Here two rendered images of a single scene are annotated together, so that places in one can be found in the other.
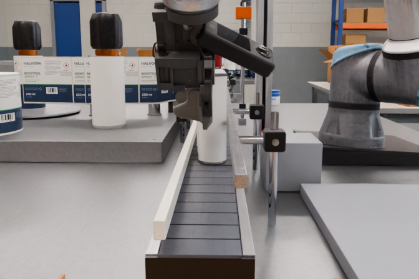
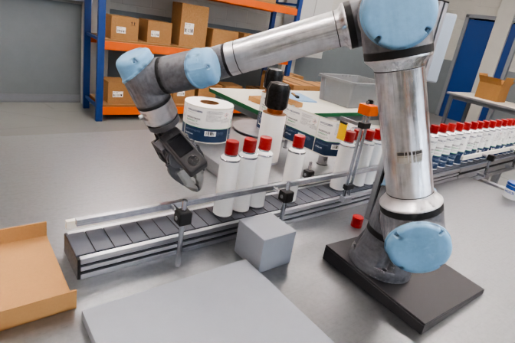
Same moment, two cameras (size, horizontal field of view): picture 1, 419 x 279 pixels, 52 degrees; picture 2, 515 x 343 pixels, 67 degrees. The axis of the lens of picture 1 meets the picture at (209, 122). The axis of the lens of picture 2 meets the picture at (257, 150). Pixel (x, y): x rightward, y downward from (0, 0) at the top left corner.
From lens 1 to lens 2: 0.81 m
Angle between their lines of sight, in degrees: 47
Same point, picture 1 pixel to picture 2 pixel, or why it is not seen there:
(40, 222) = (124, 199)
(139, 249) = not seen: hidden behind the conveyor
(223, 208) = (136, 237)
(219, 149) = (219, 207)
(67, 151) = (214, 168)
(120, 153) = not seen: hidden behind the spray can
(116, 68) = (272, 123)
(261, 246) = (142, 269)
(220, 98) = (224, 175)
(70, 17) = (480, 34)
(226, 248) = (82, 249)
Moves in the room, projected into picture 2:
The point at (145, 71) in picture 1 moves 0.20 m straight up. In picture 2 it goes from (321, 129) to (332, 76)
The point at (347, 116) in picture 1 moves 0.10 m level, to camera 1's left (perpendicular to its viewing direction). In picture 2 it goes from (365, 236) to (333, 217)
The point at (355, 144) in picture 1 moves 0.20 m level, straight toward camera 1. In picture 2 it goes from (358, 263) to (281, 271)
